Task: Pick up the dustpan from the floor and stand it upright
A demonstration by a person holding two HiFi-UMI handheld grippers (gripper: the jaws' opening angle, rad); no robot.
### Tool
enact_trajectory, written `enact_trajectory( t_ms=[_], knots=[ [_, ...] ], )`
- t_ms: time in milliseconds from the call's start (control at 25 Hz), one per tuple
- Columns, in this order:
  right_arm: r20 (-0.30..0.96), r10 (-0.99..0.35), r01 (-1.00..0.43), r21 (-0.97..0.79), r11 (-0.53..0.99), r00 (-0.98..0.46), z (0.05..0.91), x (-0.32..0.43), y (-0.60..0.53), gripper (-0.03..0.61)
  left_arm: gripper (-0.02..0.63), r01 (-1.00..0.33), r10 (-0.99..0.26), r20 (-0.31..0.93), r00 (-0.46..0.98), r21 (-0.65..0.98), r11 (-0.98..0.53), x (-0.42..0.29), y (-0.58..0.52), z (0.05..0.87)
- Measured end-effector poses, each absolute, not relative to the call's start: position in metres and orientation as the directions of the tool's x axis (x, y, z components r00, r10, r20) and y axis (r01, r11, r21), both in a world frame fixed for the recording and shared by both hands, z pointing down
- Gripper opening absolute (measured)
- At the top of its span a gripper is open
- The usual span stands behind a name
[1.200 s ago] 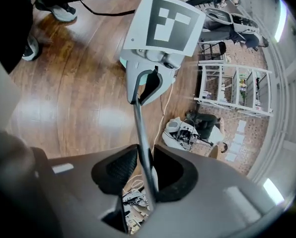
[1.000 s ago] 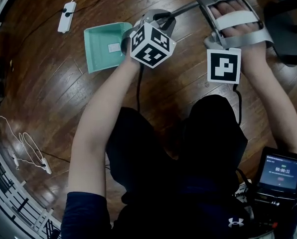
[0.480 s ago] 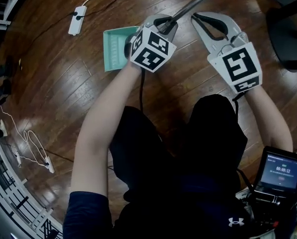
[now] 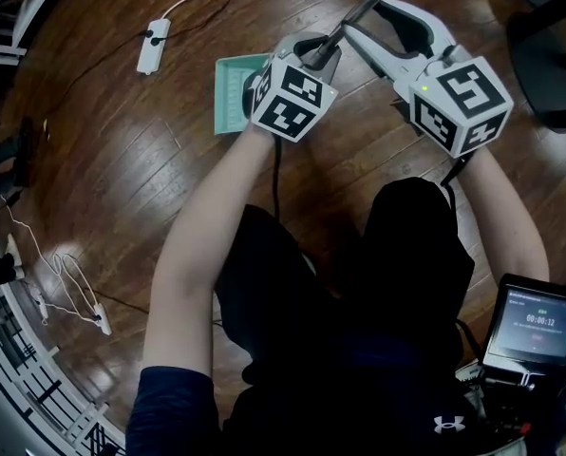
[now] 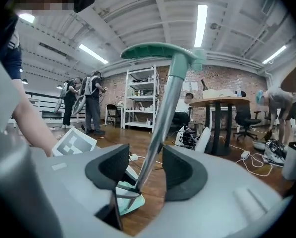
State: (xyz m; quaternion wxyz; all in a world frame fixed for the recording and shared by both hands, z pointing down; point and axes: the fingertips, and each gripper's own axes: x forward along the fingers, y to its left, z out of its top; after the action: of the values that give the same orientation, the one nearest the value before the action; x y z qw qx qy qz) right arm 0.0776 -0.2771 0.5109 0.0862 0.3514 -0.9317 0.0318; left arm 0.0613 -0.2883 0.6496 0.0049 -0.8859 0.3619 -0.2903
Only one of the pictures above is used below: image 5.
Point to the white trash bin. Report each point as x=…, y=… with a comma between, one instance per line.
x=295, y=161

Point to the white shelving unit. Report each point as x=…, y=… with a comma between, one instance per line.
x=141, y=98

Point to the round table with black base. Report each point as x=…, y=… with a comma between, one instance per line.
x=295, y=79

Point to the small metal trash can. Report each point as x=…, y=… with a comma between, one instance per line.
x=198, y=129

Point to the round wooden table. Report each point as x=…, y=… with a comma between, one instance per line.
x=220, y=101

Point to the long ceiling light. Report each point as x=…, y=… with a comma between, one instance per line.
x=93, y=53
x=274, y=54
x=26, y=18
x=200, y=26

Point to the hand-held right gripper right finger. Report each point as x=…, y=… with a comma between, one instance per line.
x=225, y=195

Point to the white paper sheet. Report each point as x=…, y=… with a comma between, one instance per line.
x=187, y=86
x=195, y=86

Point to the black office chair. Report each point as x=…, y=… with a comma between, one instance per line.
x=246, y=118

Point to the white power adapter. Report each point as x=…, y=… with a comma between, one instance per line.
x=245, y=154

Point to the cardboard box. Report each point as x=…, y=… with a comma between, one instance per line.
x=220, y=93

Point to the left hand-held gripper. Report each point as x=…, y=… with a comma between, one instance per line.
x=74, y=144

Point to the person's dark navy shirt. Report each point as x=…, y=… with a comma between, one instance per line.
x=6, y=51

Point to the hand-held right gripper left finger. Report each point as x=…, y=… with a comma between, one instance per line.
x=76, y=182

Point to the clear water bottle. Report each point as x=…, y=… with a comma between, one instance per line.
x=238, y=94

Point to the dark glass bottle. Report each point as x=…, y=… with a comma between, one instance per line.
x=203, y=85

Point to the person's left forearm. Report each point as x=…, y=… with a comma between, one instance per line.
x=31, y=125

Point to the white power strip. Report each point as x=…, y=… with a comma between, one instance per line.
x=133, y=157

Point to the black folding chair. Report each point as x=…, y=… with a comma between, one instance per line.
x=112, y=113

